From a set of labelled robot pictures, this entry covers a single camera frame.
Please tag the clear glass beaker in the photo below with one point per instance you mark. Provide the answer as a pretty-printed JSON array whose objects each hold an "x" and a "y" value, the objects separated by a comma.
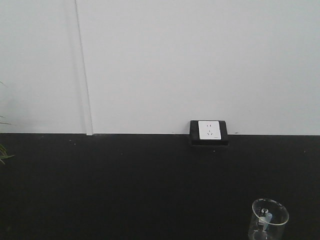
[{"x": 268, "y": 220}]

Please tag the green spider plant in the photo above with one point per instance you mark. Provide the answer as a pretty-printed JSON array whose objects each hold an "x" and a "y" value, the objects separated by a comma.
[{"x": 3, "y": 151}]

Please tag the white wall power socket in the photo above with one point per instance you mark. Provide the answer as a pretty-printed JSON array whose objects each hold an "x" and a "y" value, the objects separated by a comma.
[{"x": 209, "y": 130}]

